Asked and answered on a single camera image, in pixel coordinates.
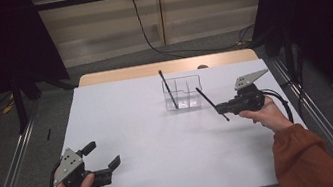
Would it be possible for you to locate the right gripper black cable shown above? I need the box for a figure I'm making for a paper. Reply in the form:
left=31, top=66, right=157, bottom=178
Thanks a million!
left=259, top=84, right=296, bottom=128

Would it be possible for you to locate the white table mat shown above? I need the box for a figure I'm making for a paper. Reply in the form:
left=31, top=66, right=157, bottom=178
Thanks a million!
left=26, top=48, right=333, bottom=187

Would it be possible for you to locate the black wall cable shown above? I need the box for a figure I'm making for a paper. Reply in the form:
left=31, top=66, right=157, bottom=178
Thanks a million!
left=129, top=0, right=260, bottom=65

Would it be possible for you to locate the wooden table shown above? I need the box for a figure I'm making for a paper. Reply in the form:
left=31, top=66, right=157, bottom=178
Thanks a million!
left=76, top=46, right=259, bottom=89

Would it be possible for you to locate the black metal stand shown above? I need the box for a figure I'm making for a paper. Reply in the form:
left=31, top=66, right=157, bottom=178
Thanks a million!
left=278, top=16, right=314, bottom=115
left=7, top=63, right=83, bottom=135

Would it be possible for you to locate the person's right hand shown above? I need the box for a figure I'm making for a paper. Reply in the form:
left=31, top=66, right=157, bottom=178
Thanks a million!
left=235, top=91, right=296, bottom=139

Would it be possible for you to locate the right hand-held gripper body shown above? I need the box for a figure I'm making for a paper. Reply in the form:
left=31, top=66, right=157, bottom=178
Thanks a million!
left=218, top=67, right=275, bottom=118

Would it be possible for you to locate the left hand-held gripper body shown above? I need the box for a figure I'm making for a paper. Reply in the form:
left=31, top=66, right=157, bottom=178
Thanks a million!
left=47, top=141, right=115, bottom=187

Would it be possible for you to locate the black pen with silver tip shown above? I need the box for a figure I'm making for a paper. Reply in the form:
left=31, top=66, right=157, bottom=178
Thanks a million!
left=157, top=67, right=180, bottom=112

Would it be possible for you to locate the clear plastic organizer box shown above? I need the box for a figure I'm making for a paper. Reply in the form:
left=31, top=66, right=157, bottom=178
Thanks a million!
left=160, top=73, right=206, bottom=114

